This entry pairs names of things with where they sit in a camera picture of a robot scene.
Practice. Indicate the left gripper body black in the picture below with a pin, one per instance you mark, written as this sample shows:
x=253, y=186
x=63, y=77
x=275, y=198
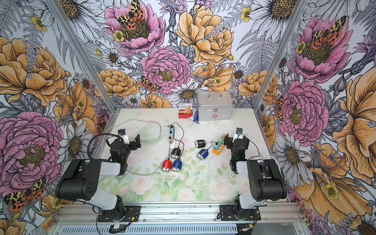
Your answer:
x=131, y=146

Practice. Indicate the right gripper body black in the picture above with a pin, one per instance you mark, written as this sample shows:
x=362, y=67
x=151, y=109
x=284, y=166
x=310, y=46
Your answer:
x=230, y=145

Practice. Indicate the white power strip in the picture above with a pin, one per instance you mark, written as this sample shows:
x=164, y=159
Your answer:
x=172, y=146

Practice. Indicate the pink usb charger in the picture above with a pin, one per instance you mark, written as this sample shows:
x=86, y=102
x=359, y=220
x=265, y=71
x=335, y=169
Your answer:
x=171, y=139

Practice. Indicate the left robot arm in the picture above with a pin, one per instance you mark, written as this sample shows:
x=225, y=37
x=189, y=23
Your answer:
x=80, y=180

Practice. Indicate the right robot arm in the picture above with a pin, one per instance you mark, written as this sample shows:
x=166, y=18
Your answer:
x=263, y=176

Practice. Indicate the dark blue electric shaver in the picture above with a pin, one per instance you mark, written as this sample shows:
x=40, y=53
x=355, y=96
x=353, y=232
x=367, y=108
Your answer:
x=202, y=154

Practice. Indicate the red electric shaver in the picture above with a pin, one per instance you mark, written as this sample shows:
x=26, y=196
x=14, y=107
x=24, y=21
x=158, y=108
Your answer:
x=167, y=165

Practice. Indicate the green adapter on orange strip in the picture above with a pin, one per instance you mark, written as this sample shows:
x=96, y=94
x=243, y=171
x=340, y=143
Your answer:
x=218, y=143

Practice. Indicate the orange power strip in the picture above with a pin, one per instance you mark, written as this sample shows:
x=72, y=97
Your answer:
x=218, y=152

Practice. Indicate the silver metal case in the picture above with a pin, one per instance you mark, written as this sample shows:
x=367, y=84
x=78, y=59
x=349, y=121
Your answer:
x=214, y=106

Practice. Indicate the blue white packet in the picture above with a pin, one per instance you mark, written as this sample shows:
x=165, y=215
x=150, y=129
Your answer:
x=194, y=117

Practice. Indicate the red cardboard box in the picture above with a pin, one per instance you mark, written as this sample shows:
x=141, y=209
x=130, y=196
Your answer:
x=185, y=110

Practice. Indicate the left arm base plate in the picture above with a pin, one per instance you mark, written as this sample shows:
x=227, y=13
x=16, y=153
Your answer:
x=126, y=214

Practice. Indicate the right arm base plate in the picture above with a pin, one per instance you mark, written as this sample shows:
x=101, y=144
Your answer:
x=230, y=213

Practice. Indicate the aluminium front rail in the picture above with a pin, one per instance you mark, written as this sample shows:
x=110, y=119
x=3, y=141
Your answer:
x=183, y=213

